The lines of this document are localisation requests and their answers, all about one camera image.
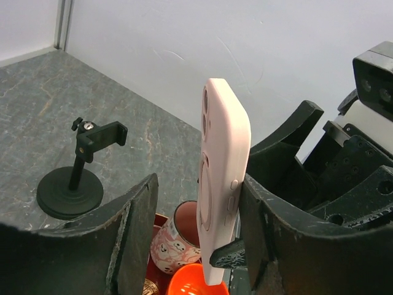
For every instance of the small gold patterned cup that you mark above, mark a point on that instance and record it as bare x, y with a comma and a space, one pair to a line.
150, 288

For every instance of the orange bowl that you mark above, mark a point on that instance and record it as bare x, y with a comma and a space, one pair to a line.
189, 280

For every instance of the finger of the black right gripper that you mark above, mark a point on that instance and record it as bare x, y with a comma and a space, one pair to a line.
230, 256

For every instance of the pink ghost mug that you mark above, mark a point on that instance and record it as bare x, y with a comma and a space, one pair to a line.
176, 243

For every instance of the black round-base clamp stand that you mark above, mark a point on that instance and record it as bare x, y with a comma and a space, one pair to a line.
68, 192

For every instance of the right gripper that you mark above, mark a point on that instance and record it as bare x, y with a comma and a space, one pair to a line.
353, 173

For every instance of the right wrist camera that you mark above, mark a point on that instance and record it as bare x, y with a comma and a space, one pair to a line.
371, 113

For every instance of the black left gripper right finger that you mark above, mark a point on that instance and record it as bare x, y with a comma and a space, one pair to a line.
289, 251

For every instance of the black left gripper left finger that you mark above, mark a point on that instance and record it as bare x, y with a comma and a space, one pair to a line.
105, 251

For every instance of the pink cased phone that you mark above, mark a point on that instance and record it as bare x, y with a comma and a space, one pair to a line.
225, 147

